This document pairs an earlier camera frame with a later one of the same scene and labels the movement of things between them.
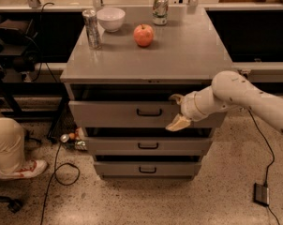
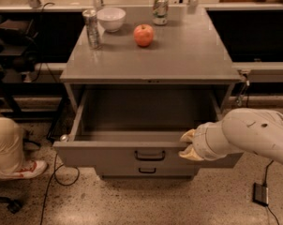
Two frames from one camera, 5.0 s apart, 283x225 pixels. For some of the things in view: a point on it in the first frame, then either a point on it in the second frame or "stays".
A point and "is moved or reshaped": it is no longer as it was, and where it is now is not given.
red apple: [143, 35] stays
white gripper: [188, 106] → [201, 141]
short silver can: [160, 9] stays
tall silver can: [94, 38] stays
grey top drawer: [168, 114] is moved or reshaped
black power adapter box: [261, 194] stays
